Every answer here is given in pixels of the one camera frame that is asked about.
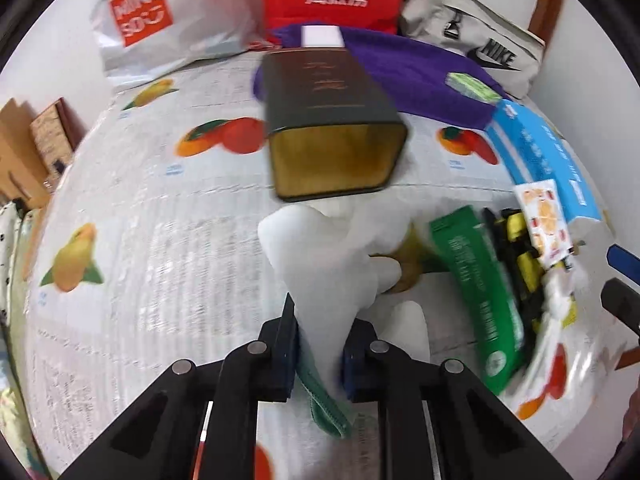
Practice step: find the wooden frame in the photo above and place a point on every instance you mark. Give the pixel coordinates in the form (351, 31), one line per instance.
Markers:
(547, 5)

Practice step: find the orange print small packet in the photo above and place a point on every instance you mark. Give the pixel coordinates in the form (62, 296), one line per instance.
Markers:
(545, 220)

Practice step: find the tan cardboard box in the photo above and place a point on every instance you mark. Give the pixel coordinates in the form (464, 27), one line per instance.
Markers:
(15, 160)

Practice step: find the purple cloth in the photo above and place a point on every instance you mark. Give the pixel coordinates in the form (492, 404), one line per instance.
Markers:
(400, 65)

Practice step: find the fruit print tablecloth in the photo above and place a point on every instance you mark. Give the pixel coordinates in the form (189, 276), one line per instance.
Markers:
(150, 240)

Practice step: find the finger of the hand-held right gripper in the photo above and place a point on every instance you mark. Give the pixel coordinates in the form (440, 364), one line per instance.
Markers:
(622, 262)
(620, 305)

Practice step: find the white plastic shopping bag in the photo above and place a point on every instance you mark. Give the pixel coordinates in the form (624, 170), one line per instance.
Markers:
(165, 50)

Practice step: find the patterned brown box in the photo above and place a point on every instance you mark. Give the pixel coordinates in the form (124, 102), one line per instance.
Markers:
(55, 135)

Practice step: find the blue tissue pack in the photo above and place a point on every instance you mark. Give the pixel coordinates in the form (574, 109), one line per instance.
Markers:
(540, 150)

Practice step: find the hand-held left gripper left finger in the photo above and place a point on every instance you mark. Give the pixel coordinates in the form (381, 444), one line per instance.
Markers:
(292, 362)

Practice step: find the dark square tin box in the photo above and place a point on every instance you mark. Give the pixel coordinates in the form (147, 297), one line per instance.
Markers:
(325, 95)

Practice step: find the white folded tissue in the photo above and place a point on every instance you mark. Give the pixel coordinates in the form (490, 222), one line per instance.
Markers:
(322, 36)

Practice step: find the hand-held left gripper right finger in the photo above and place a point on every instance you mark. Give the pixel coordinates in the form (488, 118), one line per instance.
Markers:
(350, 372)

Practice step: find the white cloth with green band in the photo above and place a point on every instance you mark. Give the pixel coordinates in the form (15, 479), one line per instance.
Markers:
(320, 270)

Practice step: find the dotted white fabric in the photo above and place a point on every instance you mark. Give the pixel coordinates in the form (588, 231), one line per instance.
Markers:
(10, 250)

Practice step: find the green and white packet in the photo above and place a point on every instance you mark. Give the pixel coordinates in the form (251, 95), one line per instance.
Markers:
(470, 285)

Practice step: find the beige sling bag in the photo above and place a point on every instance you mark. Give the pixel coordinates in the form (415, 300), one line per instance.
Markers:
(450, 10)

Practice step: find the small green wipe packet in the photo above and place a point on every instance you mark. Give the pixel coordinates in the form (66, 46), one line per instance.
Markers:
(475, 87)

